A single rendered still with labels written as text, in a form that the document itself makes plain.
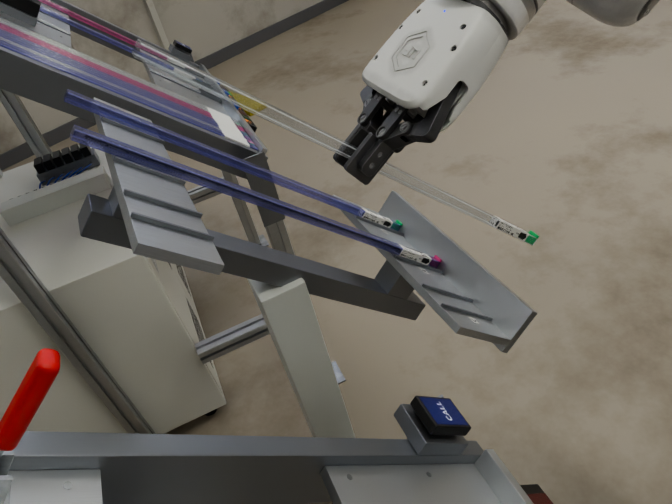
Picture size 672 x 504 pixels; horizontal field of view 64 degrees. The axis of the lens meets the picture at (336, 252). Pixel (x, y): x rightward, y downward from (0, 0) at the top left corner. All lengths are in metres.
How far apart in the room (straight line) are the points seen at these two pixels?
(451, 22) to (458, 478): 0.42
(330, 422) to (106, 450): 0.52
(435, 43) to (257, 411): 1.29
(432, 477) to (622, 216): 1.64
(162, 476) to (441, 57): 0.38
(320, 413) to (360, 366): 0.78
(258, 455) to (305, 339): 0.31
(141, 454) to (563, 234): 1.74
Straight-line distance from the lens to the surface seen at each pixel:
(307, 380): 0.78
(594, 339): 1.67
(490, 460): 0.61
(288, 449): 0.46
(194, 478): 0.44
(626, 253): 1.94
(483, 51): 0.48
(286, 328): 0.70
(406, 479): 0.53
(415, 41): 0.51
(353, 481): 0.49
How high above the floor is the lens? 1.27
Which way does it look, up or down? 39 degrees down
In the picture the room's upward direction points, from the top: 15 degrees counter-clockwise
